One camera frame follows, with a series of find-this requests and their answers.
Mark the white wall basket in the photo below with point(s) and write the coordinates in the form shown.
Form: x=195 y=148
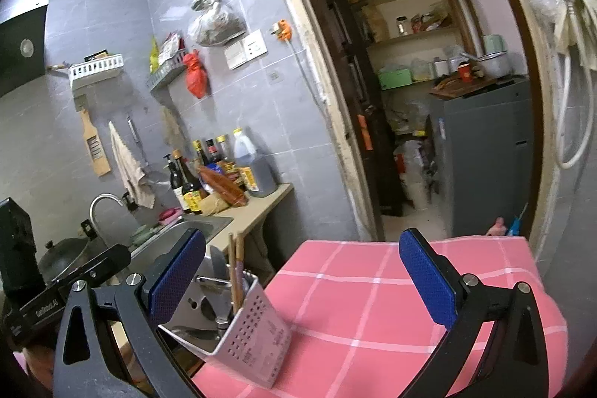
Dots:
x=95 y=71

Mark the dark sauce bottle yellow label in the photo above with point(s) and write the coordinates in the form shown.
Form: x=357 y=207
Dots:
x=192 y=191

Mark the black range hood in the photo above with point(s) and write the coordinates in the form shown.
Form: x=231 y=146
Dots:
x=23 y=25

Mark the black wok with lid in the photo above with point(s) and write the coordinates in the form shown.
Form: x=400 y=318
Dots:
x=62 y=258

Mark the red cup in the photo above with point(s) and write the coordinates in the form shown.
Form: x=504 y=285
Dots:
x=464 y=70

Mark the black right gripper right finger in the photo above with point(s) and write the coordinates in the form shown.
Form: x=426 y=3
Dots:
x=514 y=361

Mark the dark grey cabinet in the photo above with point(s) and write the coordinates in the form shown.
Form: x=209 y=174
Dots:
x=484 y=153

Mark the steel kitchen knife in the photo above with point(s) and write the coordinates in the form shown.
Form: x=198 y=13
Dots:
x=221 y=271

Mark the beige kitchen counter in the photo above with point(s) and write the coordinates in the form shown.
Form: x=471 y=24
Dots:
x=249 y=218

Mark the wooden chopstick purple band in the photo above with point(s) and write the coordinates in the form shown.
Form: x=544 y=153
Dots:
x=239 y=254

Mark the white wall switch plate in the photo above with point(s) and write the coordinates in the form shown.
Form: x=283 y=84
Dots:
x=243 y=51

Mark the grey perforated utensil holder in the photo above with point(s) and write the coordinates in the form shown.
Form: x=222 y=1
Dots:
x=254 y=344

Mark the cream rubber gloves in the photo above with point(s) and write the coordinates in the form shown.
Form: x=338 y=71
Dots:
x=576 y=24

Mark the hanging beige towel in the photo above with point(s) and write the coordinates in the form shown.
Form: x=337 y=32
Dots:
x=133 y=176

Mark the red plastic bag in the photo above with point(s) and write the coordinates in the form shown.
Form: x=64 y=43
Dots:
x=196 y=75

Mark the steel pot on cabinet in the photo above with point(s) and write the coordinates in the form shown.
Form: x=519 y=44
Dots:
x=493 y=65

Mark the large soy sauce jug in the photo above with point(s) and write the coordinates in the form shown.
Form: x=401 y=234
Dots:
x=252 y=166

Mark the wooden grater board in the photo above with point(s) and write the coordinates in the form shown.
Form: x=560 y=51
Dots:
x=99 y=160

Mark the steel vegetable peeler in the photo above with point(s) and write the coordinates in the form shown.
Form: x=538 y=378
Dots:
x=217 y=292

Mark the plain wooden chopstick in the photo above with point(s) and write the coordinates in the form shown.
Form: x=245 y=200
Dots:
x=233 y=273

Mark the clear bag of dried goods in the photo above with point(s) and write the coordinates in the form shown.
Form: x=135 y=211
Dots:
x=215 y=23

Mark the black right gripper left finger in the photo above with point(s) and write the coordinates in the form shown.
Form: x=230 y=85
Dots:
x=88 y=363

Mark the steel sink faucet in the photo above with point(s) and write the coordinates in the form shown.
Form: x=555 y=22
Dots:
x=108 y=218

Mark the pink checked tablecloth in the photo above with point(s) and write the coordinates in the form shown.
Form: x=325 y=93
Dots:
x=360 y=328

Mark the grey wall shelf rack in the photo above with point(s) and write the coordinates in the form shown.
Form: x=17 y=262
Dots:
x=167 y=72

